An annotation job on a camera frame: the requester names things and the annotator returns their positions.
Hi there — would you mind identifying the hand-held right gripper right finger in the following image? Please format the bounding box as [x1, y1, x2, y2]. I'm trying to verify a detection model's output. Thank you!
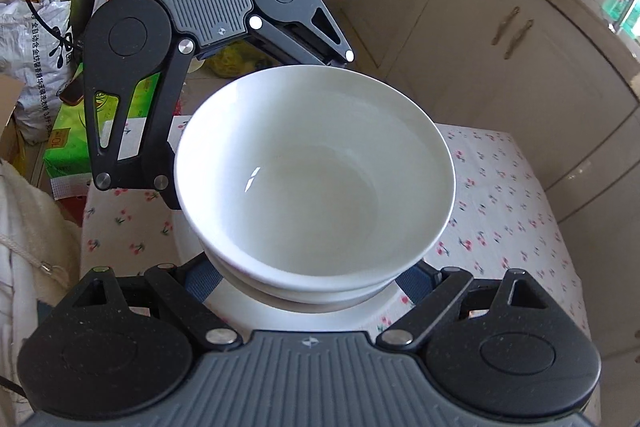
[374, 258, 552, 352]

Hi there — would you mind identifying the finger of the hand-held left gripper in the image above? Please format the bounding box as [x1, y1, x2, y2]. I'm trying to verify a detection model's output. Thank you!
[82, 37, 197, 210]
[246, 0, 358, 68]

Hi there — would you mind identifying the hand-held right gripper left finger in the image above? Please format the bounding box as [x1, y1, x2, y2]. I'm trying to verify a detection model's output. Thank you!
[69, 251, 247, 351]

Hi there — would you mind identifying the white floral bowl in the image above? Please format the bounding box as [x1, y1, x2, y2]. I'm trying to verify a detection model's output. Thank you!
[173, 66, 456, 294]
[200, 247, 426, 306]

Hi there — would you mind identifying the yellow plastic bag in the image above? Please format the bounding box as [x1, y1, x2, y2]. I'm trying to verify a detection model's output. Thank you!
[205, 44, 261, 78]

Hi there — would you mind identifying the green tissue pack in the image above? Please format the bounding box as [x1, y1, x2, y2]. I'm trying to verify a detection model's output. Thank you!
[42, 72, 161, 202]

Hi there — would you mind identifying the cherry-print tablecloth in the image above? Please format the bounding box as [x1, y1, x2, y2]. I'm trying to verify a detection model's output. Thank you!
[80, 114, 593, 358]

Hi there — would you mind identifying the white printed rice bag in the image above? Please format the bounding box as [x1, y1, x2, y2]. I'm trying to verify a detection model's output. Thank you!
[0, 0, 73, 145]

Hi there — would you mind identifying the brown cardboard box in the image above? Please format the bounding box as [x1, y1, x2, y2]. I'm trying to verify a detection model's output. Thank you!
[0, 74, 26, 172]

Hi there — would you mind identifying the green dish soap bottle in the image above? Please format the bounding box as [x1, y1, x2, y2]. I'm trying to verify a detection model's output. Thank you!
[605, 0, 640, 32]

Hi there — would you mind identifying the white drawstring cord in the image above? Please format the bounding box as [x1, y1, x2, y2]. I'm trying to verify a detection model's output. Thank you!
[0, 227, 71, 288]

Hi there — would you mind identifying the bronze cabinet handle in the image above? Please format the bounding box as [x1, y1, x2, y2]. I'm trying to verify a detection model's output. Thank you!
[491, 6, 521, 46]
[504, 19, 535, 60]

